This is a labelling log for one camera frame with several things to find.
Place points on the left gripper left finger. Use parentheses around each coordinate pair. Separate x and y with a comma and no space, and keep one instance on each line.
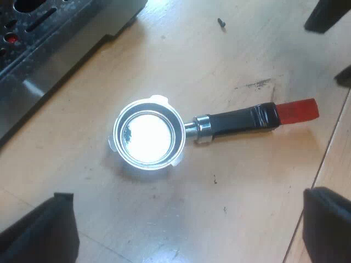
(46,233)

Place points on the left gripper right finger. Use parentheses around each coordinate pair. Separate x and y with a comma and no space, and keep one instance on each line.
(329,227)

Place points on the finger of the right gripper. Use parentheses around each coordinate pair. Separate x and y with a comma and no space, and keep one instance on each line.
(345,77)
(327,15)

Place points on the small black screw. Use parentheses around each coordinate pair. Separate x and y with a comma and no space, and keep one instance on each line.
(221,22)

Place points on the steel espresso machine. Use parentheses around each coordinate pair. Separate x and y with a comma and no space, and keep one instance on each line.
(41,71)

